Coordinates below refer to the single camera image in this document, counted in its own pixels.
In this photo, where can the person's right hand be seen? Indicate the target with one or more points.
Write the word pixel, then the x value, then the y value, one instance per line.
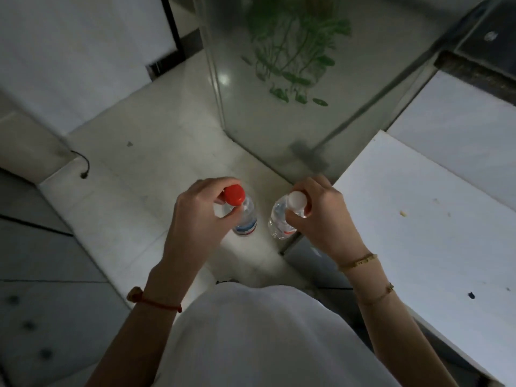
pixel 328 225

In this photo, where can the person's left hand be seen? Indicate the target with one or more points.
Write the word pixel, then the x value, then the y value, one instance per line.
pixel 189 225

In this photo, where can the person's right thumb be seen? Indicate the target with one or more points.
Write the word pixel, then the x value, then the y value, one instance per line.
pixel 297 220

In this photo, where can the person's left thumb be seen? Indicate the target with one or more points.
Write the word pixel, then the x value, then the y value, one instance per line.
pixel 230 215

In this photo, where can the clear bottle with blue label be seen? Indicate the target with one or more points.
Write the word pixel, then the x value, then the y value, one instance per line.
pixel 246 221

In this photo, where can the clear bottle with red label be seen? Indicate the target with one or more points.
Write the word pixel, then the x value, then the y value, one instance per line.
pixel 279 221

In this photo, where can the red bottle cap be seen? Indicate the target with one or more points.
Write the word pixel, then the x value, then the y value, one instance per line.
pixel 234 195

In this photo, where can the white bottle cap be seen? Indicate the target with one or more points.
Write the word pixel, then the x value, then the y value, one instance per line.
pixel 298 199

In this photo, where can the person's left forearm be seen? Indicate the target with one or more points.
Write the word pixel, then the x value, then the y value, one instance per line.
pixel 141 334

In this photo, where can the person's right forearm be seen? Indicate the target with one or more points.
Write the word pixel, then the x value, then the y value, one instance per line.
pixel 387 330

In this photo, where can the large glass tank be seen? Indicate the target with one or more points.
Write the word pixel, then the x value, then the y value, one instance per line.
pixel 258 128

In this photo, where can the white shirt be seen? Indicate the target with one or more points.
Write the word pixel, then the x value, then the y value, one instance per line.
pixel 266 342

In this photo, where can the white table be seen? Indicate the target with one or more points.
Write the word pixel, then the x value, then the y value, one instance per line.
pixel 427 245

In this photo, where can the green leafy plant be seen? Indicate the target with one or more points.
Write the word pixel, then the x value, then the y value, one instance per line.
pixel 296 40

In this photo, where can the white stone counter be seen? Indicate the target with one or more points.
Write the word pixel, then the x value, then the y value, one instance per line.
pixel 459 128

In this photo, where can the white cabinet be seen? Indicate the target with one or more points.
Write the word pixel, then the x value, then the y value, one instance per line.
pixel 68 48

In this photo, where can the black appliance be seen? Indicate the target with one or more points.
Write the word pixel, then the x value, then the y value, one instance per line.
pixel 485 44

